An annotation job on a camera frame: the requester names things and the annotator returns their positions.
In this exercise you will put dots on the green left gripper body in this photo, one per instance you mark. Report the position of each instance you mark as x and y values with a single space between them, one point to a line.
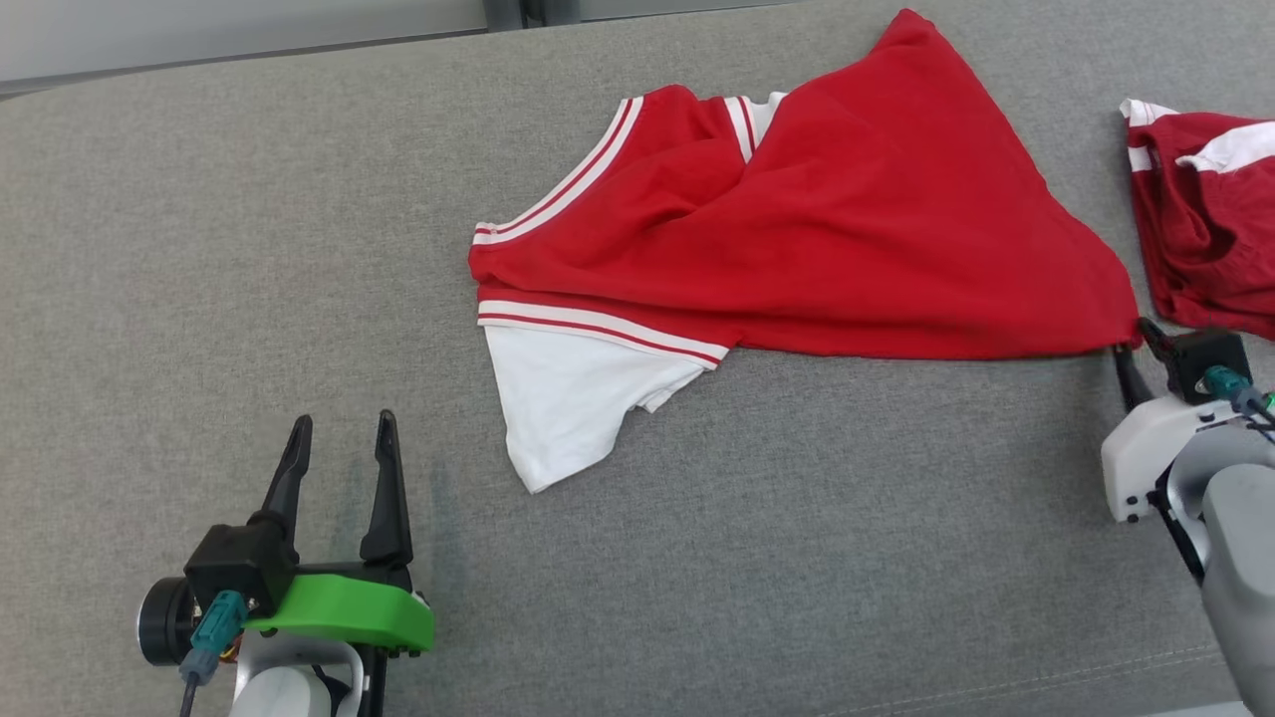
349 607

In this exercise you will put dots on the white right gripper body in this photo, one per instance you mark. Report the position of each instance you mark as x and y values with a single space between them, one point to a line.
1141 453

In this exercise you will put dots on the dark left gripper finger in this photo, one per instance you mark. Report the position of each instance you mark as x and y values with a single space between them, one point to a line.
388 498
289 478

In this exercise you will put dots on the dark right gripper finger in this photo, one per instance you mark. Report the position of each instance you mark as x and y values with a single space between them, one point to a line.
1131 383
1160 344

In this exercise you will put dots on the red shorts with white stripe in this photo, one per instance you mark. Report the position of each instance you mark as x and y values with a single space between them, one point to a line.
1205 249

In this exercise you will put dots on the red jersey with white sleeves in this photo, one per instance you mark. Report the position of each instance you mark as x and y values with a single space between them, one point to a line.
847 249

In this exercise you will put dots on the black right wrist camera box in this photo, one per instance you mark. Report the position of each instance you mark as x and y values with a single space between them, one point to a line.
1205 354

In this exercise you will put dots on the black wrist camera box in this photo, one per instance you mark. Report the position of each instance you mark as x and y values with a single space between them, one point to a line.
1205 354
239 568

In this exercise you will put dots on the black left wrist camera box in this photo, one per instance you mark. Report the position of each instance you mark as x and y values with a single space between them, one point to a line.
239 568

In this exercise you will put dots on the grey partition frame post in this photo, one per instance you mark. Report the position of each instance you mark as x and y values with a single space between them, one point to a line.
528 12

